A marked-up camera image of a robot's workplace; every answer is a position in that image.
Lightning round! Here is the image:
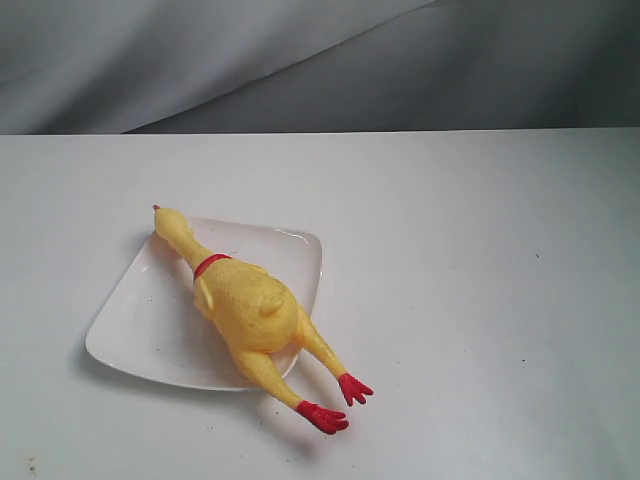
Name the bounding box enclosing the yellow rubber chicken toy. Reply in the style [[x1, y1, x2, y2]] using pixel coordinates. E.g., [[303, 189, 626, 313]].
[[153, 205, 373, 435]]

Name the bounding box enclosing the white square plate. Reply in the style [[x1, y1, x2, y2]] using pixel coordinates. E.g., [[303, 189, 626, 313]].
[[85, 217, 322, 391]]

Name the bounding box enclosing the grey backdrop cloth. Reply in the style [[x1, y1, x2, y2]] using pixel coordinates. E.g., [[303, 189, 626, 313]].
[[1, 1, 639, 134]]

